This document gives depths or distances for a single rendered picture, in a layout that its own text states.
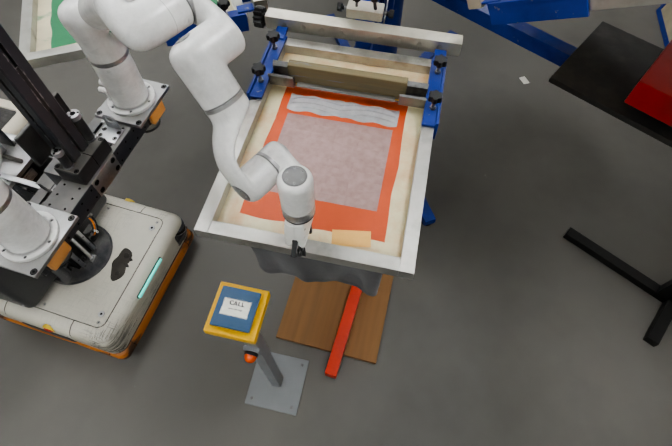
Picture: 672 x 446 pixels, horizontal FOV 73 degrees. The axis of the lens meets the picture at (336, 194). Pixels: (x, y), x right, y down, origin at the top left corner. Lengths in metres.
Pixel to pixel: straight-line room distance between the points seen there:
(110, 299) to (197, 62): 1.39
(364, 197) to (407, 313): 0.99
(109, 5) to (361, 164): 0.78
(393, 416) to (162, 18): 1.70
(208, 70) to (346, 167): 0.62
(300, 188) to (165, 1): 0.42
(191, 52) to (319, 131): 0.67
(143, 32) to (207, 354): 1.56
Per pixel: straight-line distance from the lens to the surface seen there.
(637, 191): 2.93
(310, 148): 1.40
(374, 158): 1.38
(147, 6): 0.94
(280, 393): 2.09
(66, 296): 2.18
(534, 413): 2.23
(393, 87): 1.47
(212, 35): 0.89
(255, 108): 1.48
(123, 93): 1.32
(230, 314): 1.17
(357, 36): 1.67
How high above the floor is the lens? 2.06
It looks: 58 degrees down
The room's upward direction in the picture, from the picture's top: straight up
